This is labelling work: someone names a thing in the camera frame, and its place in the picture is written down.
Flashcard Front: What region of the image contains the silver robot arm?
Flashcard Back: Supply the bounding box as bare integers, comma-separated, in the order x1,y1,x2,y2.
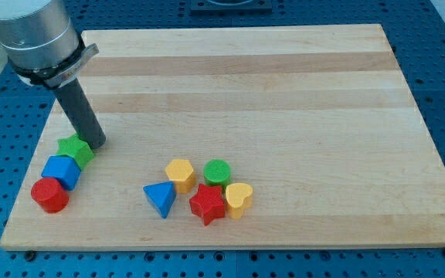
0,0,99,89

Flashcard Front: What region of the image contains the blue cube block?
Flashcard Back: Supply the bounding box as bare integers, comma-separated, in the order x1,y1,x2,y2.
41,156,81,191

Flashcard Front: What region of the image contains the green cylinder block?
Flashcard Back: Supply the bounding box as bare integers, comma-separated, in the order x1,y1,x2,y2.
203,159,231,189

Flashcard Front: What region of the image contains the yellow hexagon block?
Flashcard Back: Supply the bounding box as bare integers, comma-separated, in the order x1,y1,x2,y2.
165,159,196,194

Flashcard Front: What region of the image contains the yellow heart block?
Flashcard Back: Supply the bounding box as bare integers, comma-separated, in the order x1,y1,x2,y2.
225,183,253,219

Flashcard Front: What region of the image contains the red star block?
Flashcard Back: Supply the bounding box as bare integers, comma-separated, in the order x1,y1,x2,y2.
189,184,226,226

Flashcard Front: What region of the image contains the blue triangle block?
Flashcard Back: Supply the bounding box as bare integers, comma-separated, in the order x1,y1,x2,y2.
143,181,176,219

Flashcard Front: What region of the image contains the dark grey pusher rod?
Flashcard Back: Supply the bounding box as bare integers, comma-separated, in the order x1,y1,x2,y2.
53,79,106,149

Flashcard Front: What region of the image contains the green star block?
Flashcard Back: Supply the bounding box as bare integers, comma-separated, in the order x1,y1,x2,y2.
56,134,94,171

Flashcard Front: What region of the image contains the red cylinder block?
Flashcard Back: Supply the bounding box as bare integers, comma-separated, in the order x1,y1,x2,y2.
31,177,70,213

